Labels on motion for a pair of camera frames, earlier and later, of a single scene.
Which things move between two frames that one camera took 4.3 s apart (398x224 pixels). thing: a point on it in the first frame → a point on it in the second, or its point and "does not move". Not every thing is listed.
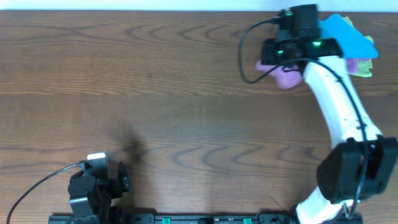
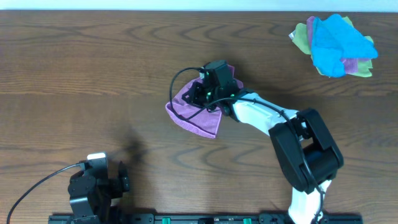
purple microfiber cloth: x=289 y=77 → x=194 y=117
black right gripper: x=267 y=45 → x=193 y=92
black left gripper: x=123 y=181 does not move
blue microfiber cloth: x=352 y=44 does not move
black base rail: x=198 y=219 does not move
